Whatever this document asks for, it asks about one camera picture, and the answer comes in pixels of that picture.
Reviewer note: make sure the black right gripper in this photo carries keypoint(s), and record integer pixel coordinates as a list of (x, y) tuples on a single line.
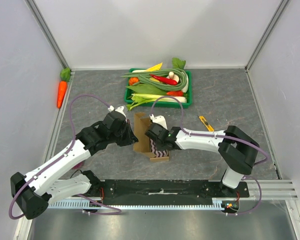
[(152, 135)]

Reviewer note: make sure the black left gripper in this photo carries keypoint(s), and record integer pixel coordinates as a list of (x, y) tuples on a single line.
[(129, 139)]

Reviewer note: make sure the brown cardboard express box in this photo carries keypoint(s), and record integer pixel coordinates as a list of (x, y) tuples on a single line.
[(144, 145)]

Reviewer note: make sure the purple wavy striped cloth pad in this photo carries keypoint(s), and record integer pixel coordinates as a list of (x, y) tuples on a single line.
[(157, 150)]

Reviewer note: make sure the yellow utility knife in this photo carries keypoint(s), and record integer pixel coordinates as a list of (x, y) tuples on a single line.
[(206, 124)]

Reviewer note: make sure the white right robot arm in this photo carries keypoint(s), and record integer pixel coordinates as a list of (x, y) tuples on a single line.
[(238, 150)]

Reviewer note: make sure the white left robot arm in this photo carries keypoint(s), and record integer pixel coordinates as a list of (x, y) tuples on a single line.
[(34, 191)]

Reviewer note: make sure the green plastic tray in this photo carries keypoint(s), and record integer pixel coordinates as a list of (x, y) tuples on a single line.
[(188, 95)]

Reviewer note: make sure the green celery stalk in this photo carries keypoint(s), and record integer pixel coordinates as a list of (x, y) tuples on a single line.
[(140, 99)]

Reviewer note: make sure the red orange pepper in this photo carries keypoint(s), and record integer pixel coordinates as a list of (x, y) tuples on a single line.
[(178, 93)]

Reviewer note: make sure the green leafy vegetable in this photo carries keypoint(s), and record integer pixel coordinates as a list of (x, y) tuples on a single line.
[(146, 89)]

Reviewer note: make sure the red chili pepper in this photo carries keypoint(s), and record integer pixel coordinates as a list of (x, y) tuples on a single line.
[(165, 80)]

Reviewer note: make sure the small orange pumpkin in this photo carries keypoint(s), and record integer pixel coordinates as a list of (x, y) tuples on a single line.
[(132, 81)]

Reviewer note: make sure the purple red onion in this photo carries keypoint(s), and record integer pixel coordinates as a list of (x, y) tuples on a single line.
[(79, 165)]

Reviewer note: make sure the beige toy mushroom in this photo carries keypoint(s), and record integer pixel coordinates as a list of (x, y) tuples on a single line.
[(174, 77)]

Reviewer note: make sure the green long beans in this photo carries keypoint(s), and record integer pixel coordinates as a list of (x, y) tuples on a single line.
[(145, 78)]

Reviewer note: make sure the yellow corn husk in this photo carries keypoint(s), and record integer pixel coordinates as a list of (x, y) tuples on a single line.
[(154, 68)]

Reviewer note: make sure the white radish with leaves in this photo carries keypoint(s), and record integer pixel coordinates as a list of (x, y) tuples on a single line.
[(180, 64)]

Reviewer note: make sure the orange toy carrot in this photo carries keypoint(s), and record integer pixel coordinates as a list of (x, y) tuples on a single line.
[(65, 76)]

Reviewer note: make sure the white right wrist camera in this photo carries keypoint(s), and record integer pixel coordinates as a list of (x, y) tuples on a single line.
[(159, 119)]

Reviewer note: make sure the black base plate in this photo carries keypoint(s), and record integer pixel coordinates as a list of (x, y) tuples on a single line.
[(161, 192)]

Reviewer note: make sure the slotted cable duct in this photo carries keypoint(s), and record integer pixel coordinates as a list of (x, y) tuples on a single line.
[(83, 204)]

